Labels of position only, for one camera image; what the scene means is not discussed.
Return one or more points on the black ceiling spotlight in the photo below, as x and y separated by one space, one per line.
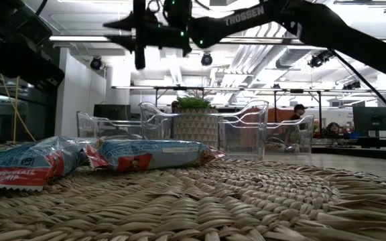
96 63
206 59

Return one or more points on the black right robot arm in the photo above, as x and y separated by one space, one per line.
347 37

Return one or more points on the black monitor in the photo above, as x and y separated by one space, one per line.
372 118
112 112

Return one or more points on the overhead light bar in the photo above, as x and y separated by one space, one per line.
79 38

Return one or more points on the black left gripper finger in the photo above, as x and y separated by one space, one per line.
45 73

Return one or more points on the black desk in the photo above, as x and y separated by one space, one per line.
364 144

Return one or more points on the clear plastic bin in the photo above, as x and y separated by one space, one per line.
305 134
246 134
89 125

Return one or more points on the round woven straw placemat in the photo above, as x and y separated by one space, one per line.
213 207

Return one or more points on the black track light cluster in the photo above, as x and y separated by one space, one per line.
318 59

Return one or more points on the red-ended blue granola bar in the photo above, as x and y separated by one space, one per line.
166 154
29 160

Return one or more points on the dark glass cabinet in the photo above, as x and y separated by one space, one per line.
35 114

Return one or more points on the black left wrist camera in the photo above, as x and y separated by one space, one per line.
33 30

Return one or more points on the patterned pot with green plant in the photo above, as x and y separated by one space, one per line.
196 124

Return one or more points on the silver ventilation duct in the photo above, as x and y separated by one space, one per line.
290 58

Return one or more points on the orange partition panel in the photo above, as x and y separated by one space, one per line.
280 115

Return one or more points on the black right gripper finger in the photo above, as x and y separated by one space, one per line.
126 41
122 24

